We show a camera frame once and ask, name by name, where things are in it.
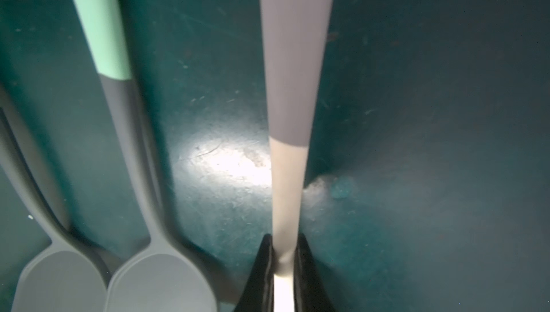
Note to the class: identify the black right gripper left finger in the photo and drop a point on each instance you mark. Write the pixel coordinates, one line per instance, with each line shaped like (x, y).
(258, 294)

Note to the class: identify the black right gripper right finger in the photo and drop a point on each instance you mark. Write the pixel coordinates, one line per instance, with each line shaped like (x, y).
(309, 292)

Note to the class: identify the green handled grey turner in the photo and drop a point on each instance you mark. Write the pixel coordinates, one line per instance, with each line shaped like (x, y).
(163, 276)

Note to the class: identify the green handled grey spatula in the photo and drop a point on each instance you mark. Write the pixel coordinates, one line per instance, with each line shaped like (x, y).
(66, 275)

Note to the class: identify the grey handled beige spatula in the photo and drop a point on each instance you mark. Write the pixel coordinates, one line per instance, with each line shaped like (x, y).
(294, 34)

